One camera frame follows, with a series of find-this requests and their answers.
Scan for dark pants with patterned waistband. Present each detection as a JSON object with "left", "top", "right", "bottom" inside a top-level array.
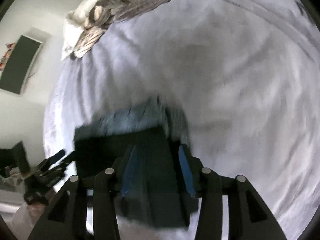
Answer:
[{"left": 74, "top": 98, "right": 198, "bottom": 228}]

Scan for dark grey quilted cloth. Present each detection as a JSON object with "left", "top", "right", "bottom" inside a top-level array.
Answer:
[{"left": 88, "top": 0, "right": 171, "bottom": 26}]

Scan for grey plush bed blanket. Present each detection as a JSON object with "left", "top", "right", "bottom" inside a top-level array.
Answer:
[{"left": 43, "top": 0, "right": 319, "bottom": 239}]

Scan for striped beige cloth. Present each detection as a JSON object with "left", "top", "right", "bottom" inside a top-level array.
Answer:
[{"left": 73, "top": 0, "right": 187, "bottom": 59}]

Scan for wall mounted television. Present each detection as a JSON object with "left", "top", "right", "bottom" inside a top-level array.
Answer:
[{"left": 1, "top": 35, "right": 42, "bottom": 95}]

